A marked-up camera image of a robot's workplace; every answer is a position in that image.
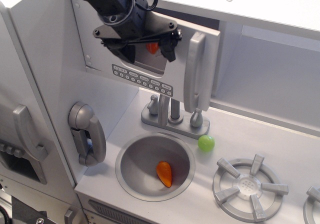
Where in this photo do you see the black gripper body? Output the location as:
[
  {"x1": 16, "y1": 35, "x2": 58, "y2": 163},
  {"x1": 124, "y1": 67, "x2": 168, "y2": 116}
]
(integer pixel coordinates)
[{"x1": 92, "y1": 8, "x2": 182, "y2": 49}]

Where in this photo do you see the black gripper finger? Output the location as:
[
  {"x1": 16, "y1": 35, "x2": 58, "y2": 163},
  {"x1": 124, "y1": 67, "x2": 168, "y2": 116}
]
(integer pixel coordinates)
[
  {"x1": 159, "y1": 39, "x2": 178, "y2": 62},
  {"x1": 106, "y1": 45, "x2": 136, "y2": 64}
]

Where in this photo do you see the white toy microwave door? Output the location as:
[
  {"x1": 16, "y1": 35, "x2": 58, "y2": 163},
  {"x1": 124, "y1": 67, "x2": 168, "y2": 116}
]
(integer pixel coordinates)
[{"x1": 72, "y1": 0, "x2": 221, "y2": 113}]

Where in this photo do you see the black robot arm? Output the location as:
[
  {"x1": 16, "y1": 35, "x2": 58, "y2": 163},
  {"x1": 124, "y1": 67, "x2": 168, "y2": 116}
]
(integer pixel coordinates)
[{"x1": 83, "y1": 0, "x2": 182, "y2": 64}]

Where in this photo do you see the salmon sushi toy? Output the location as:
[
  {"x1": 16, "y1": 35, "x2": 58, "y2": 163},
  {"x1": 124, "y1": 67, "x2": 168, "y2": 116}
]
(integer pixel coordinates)
[{"x1": 145, "y1": 42, "x2": 159, "y2": 55}]

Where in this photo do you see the grey toy faucet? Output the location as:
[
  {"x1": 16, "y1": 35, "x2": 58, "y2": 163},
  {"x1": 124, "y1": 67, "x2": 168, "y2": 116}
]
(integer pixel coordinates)
[{"x1": 141, "y1": 94, "x2": 210, "y2": 139}]

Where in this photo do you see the grey toy telephone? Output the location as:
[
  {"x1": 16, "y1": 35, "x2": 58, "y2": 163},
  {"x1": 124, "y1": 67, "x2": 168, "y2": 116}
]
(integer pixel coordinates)
[{"x1": 68, "y1": 101, "x2": 107, "y2": 167}]

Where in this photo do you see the green toy ball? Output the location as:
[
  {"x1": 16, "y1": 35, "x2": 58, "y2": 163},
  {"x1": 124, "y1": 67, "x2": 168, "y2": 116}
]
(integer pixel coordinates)
[{"x1": 197, "y1": 135, "x2": 215, "y2": 153}]

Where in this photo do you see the silver sink bowl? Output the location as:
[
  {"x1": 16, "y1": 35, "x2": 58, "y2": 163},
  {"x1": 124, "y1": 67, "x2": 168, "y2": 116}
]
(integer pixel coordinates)
[{"x1": 115, "y1": 132, "x2": 196, "y2": 202}]

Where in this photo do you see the orange toy carrot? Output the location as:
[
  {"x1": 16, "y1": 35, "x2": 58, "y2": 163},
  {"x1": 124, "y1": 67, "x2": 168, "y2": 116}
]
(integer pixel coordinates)
[{"x1": 156, "y1": 161, "x2": 172, "y2": 188}]

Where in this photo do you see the grey ice dispenser panel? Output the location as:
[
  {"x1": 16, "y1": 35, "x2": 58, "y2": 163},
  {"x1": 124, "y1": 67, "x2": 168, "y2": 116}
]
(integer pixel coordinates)
[{"x1": 0, "y1": 140, "x2": 47, "y2": 185}]

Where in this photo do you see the grey toy stove burner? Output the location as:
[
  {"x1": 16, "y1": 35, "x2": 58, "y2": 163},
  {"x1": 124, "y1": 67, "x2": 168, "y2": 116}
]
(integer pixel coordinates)
[{"x1": 212, "y1": 154, "x2": 289, "y2": 223}]

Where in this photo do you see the grey fridge door handle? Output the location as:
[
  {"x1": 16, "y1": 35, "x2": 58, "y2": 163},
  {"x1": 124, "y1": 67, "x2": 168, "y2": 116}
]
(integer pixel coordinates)
[{"x1": 12, "y1": 104, "x2": 48, "y2": 162}]

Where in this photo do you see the grey oven door handle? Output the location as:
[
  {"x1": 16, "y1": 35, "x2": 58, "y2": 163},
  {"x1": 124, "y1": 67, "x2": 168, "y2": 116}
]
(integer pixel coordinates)
[{"x1": 64, "y1": 209, "x2": 76, "y2": 224}]

